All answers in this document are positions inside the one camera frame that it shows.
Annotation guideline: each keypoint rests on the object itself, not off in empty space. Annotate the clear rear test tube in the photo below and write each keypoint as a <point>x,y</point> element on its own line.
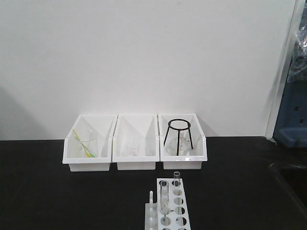
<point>176,179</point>

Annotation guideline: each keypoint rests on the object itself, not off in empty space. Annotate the right white storage bin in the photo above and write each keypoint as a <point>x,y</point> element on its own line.
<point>195,157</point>

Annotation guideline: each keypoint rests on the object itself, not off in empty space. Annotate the white storage bin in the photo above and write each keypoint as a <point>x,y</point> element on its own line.
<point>144,129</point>
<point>73,156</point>
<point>195,157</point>

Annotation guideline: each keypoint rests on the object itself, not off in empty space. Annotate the black wire tripod stand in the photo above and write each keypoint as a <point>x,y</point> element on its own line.
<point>178,128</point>

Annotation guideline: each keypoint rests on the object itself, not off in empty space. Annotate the clear glass beaker left bin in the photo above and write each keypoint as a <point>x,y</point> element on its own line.
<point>89,139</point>

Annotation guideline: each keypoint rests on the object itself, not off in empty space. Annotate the white test tube rack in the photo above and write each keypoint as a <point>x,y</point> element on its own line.
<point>170,211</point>

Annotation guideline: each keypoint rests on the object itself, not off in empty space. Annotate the small glass beaker middle bin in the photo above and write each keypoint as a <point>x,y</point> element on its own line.
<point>132,148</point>

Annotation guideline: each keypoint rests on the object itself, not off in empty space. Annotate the yellow green stirring stick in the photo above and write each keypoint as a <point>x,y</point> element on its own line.
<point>86,150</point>

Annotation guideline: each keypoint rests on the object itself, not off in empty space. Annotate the black lab sink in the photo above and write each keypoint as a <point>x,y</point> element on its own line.
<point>293,179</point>

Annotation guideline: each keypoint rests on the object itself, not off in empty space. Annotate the left white storage bin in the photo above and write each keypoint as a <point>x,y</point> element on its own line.
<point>73,156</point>

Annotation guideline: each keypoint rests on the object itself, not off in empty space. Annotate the round glass flask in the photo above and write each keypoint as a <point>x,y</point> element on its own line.
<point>178,147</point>

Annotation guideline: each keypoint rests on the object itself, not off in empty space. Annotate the clear glass test tube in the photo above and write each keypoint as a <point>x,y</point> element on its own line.
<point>164,197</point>

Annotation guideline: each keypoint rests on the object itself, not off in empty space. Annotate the middle white storage bin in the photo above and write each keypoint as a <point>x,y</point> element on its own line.
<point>144,129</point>

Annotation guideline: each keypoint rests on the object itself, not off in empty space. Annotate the clear plastic bag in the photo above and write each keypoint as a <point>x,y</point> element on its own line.
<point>298,67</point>

